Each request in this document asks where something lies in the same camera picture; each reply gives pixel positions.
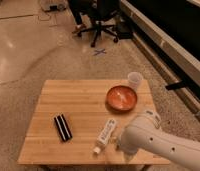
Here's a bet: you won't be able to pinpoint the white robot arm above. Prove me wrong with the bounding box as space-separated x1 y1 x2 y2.
117 110 200 171

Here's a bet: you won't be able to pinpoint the orange bowl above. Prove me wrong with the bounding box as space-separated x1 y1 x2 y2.
106 85 137 111

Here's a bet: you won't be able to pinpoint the clear plastic cup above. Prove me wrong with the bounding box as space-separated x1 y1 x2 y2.
128 72 143 90

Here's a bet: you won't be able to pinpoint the wooden table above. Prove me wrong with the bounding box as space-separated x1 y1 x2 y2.
17 79 172 171

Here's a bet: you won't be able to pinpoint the black striped box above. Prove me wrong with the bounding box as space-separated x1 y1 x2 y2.
54 114 73 142

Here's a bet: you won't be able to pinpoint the seated person legs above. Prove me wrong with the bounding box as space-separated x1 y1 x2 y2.
67 0 93 34

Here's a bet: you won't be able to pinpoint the black office chair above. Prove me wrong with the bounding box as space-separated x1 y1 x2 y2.
77 0 119 47

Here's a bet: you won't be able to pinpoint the grey device on floor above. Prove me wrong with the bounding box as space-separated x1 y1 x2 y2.
39 0 66 11

